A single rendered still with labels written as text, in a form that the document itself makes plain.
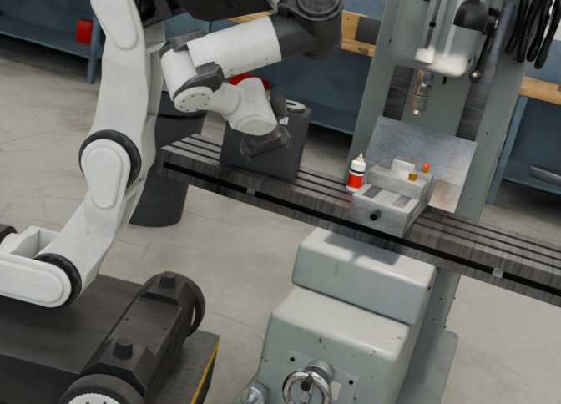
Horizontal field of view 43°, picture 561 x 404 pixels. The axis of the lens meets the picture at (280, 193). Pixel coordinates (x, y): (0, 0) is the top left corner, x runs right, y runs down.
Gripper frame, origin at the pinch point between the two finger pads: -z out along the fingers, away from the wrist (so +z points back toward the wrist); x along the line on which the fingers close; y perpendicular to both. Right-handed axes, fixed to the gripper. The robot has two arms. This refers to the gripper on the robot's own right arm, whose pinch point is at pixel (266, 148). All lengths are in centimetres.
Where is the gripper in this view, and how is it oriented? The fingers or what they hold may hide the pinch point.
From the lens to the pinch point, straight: 184.1
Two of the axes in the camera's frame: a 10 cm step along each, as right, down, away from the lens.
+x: 9.4, -3.3, 0.4
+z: -0.8, -3.3, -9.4
